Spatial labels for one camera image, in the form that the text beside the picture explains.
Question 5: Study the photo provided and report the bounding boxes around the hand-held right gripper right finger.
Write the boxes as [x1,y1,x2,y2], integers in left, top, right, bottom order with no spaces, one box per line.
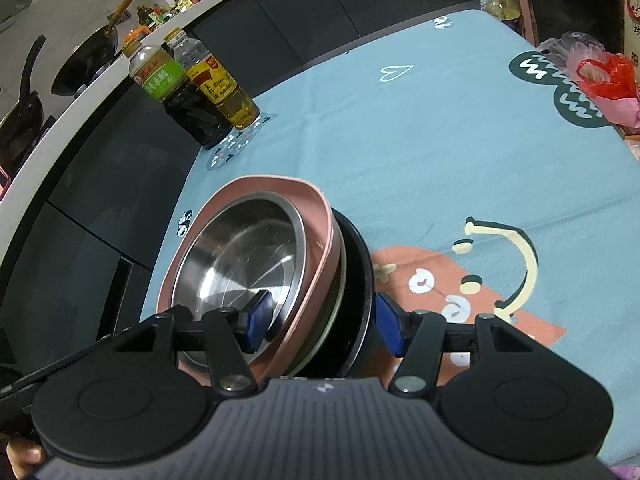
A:
[376,292,558,397]

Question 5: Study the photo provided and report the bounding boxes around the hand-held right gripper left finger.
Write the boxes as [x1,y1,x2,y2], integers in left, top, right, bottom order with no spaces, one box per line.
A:
[107,290,275,395]

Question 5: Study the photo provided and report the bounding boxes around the black plastic bowl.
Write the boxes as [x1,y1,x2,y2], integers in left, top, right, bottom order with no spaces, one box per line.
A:
[280,207,388,378]

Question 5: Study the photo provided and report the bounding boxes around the green plate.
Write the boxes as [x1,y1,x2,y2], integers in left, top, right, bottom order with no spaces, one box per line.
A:
[280,245,349,378]

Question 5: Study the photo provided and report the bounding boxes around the stainless steel bowl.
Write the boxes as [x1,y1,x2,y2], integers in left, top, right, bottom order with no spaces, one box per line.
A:
[170,195,306,371]

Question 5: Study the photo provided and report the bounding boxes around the person's left hand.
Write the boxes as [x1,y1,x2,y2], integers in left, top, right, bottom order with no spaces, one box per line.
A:
[6,434,47,480]

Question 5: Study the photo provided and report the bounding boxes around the dark kitchen cabinets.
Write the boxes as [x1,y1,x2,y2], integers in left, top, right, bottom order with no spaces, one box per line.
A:
[0,0,491,401]

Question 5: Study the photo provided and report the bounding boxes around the dark sauce bottle green label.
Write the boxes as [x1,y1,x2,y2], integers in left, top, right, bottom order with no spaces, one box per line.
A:
[122,40,233,150]

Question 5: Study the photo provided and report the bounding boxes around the yellow cooking wine bottle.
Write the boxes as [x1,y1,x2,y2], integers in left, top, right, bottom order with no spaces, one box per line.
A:
[165,29,262,130]

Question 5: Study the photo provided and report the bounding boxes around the black frying pan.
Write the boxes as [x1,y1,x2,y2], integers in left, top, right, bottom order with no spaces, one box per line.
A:
[0,35,46,173]

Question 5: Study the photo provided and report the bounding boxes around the pink plastic bag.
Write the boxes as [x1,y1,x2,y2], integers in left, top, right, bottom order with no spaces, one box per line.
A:
[540,32,640,128]

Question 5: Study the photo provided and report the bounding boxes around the row of condiment bottles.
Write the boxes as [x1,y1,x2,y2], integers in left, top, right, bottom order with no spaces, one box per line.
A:
[125,0,206,43]

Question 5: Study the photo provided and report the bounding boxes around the red plastic bag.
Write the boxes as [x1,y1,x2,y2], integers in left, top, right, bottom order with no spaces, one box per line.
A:
[577,55,640,101]

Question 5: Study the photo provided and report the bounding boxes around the large cooking oil bottle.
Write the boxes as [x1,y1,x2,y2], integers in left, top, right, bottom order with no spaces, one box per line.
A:
[485,0,523,26]

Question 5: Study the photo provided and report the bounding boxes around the red gift bag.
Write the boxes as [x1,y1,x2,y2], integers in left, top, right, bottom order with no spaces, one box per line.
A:
[614,0,640,68]

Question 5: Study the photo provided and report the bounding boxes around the wok with wooden handle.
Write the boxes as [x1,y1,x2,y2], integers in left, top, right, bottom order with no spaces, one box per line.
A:
[50,0,151,97]

